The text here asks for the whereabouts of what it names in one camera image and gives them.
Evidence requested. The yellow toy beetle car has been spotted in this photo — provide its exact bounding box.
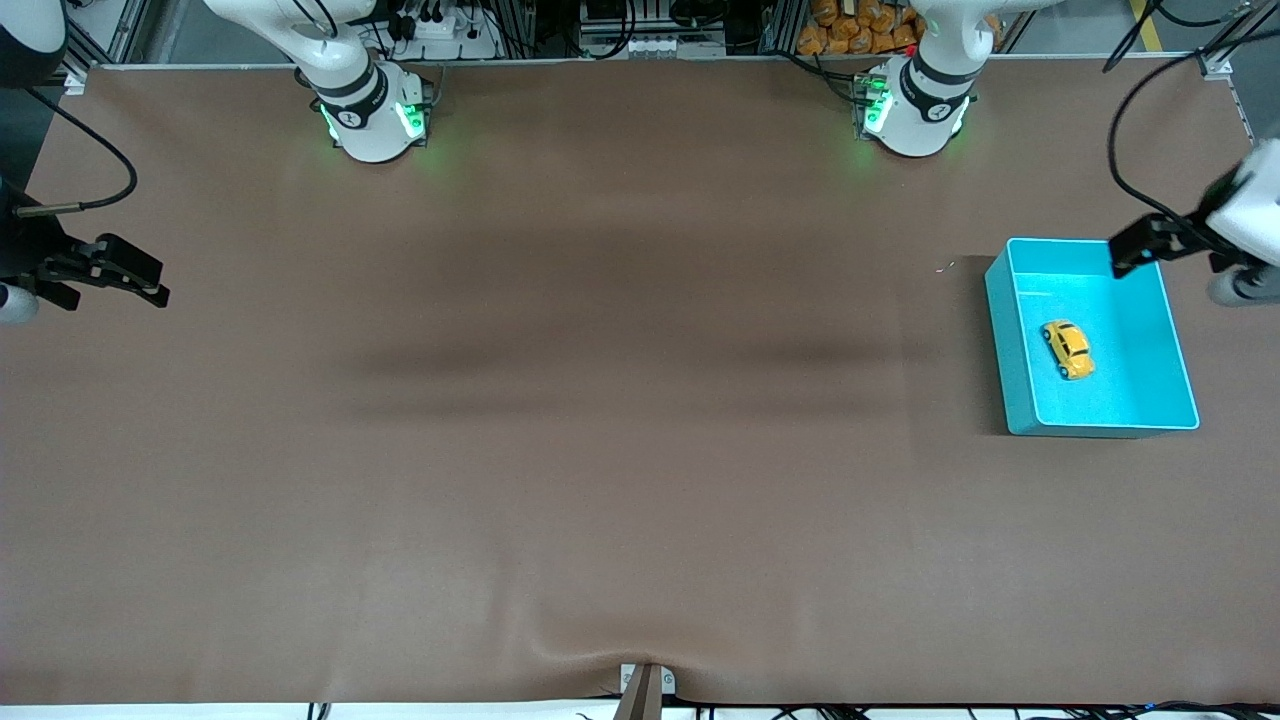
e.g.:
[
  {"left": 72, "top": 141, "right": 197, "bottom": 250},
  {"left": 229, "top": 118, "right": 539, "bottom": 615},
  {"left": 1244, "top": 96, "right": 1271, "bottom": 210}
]
[{"left": 1041, "top": 319, "right": 1096, "bottom": 382}]

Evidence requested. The teal plastic bin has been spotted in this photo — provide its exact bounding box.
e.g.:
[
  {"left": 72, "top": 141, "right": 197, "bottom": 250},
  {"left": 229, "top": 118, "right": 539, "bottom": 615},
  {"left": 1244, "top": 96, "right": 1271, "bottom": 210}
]
[{"left": 984, "top": 237, "right": 1200, "bottom": 439}]

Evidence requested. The pile of orange objects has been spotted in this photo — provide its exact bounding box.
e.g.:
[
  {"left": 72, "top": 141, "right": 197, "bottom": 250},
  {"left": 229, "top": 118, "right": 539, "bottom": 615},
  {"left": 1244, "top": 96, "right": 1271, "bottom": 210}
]
[{"left": 796, "top": 0, "right": 923, "bottom": 57}]

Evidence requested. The white power strip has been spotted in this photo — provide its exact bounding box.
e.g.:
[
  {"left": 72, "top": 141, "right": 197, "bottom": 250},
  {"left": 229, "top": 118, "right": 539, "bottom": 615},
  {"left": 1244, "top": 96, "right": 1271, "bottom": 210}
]
[{"left": 385, "top": 0, "right": 503, "bottom": 63}]

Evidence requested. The brown table mat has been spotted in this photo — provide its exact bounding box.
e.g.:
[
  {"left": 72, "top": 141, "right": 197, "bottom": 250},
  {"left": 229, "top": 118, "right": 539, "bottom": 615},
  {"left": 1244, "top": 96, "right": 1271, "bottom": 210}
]
[{"left": 0, "top": 55, "right": 1280, "bottom": 706}]

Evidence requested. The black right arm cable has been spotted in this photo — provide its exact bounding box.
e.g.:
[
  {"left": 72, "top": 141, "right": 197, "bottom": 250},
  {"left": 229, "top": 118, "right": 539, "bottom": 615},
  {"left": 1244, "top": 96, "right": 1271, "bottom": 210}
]
[{"left": 14, "top": 85, "right": 139, "bottom": 218}]

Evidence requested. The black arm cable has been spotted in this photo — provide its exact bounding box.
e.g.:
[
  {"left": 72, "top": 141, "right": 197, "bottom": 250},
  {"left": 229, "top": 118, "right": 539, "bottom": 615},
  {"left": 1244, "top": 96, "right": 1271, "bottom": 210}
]
[
  {"left": 14, "top": 85, "right": 139, "bottom": 218},
  {"left": 1105, "top": 0, "right": 1263, "bottom": 223}
]

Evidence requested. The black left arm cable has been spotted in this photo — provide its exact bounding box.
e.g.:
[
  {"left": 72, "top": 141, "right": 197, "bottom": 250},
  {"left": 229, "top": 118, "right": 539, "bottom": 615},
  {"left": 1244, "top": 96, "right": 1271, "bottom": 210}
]
[{"left": 1105, "top": 0, "right": 1263, "bottom": 223}]

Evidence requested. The aluminium frame post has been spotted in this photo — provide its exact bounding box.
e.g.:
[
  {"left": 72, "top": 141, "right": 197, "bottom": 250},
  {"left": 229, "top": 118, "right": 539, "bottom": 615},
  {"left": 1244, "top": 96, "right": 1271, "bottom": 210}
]
[
  {"left": 760, "top": 0, "right": 806, "bottom": 56},
  {"left": 498, "top": 0, "right": 541, "bottom": 59}
]

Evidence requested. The grey bracket with brown post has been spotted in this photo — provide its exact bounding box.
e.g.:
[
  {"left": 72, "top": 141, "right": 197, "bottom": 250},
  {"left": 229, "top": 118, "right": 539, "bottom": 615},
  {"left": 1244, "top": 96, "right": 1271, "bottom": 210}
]
[{"left": 612, "top": 662, "right": 677, "bottom": 720}]

